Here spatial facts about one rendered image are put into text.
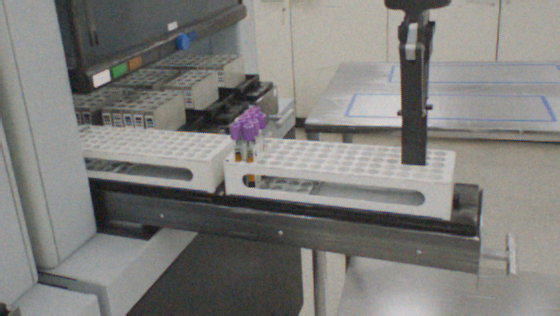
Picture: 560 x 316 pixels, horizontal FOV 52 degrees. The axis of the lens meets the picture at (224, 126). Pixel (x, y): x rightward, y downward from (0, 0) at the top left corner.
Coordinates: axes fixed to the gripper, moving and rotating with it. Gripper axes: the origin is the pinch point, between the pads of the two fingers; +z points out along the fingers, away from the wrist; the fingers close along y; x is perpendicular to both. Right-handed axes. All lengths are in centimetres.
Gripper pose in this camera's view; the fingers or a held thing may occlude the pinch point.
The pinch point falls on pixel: (414, 137)
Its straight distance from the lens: 76.1
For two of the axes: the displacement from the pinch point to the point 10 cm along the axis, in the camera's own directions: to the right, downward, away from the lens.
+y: -4.0, 3.4, -8.5
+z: 0.9, 9.4, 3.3
